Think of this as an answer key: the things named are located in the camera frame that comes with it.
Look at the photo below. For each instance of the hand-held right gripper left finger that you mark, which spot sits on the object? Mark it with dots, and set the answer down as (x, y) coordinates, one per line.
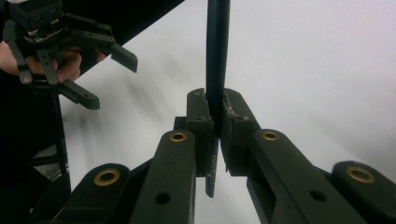
(199, 124)

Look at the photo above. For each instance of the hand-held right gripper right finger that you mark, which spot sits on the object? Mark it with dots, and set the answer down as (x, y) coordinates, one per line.
(238, 124)

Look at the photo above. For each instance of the dark blue pencil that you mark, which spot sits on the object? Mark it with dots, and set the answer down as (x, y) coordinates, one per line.
(218, 62)

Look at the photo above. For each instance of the white table cover sheet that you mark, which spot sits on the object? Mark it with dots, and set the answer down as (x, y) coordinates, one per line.
(295, 77)

